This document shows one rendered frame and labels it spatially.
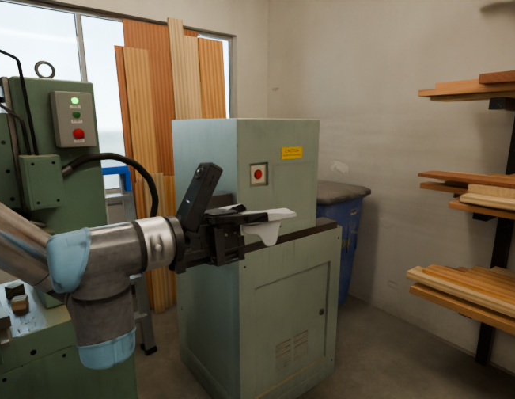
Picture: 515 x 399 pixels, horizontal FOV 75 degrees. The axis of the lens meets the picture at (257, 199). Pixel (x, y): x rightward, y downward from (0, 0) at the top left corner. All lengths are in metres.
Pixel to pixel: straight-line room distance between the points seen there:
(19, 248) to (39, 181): 0.56
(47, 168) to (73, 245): 0.68
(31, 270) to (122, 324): 0.16
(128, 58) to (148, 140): 0.57
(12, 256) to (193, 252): 0.25
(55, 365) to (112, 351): 0.78
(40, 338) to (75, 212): 0.38
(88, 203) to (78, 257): 0.80
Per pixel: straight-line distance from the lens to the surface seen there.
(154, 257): 0.49
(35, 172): 1.12
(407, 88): 2.49
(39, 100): 1.21
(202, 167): 0.54
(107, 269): 0.47
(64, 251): 0.47
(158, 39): 2.86
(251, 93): 3.31
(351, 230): 2.49
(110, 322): 0.51
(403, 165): 2.48
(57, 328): 1.24
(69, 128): 1.16
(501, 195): 1.79
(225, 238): 0.54
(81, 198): 1.24
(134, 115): 2.63
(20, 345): 1.24
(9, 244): 0.58
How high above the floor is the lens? 1.39
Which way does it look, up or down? 13 degrees down
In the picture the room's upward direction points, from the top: straight up
